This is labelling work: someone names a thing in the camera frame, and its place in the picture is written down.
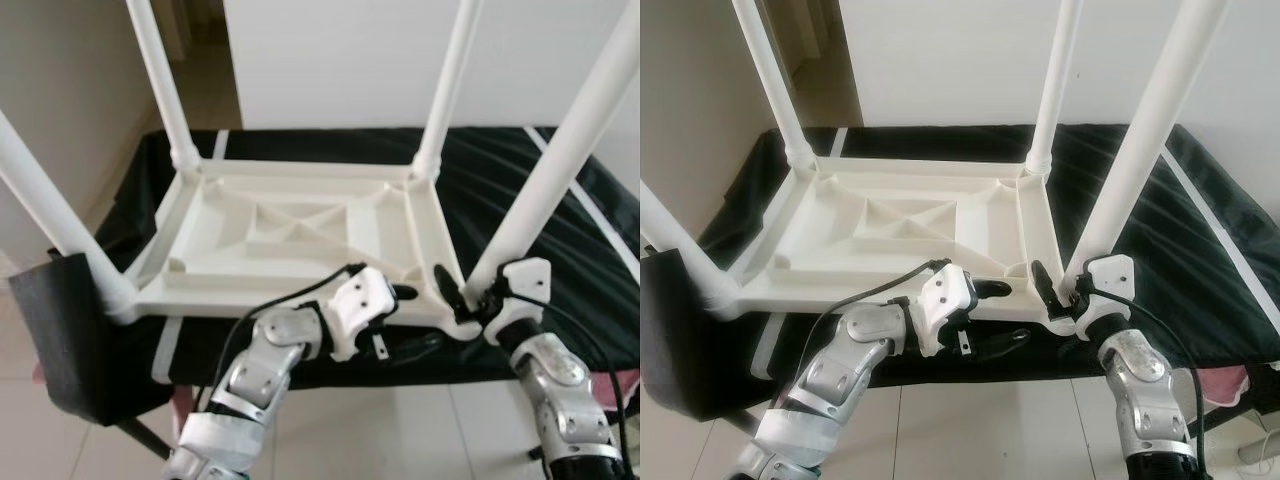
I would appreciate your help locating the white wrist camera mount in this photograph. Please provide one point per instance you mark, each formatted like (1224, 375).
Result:
(355, 305)
(940, 300)
(522, 290)
(1105, 285)

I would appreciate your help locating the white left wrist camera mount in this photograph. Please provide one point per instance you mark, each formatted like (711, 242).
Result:
(355, 305)
(940, 300)

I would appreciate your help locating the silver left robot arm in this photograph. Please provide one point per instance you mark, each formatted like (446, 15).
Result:
(255, 380)
(830, 380)

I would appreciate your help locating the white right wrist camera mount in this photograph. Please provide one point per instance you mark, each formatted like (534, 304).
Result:
(1105, 285)
(522, 290)

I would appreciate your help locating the white plastic table leg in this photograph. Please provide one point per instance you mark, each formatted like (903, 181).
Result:
(160, 80)
(560, 160)
(690, 250)
(770, 80)
(1058, 80)
(60, 220)
(1150, 150)
(450, 80)

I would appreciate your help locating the black metal stand leg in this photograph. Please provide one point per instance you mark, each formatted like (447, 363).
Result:
(145, 438)
(740, 425)
(1240, 412)

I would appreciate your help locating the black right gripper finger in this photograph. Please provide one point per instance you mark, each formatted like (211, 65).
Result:
(1045, 283)
(450, 288)

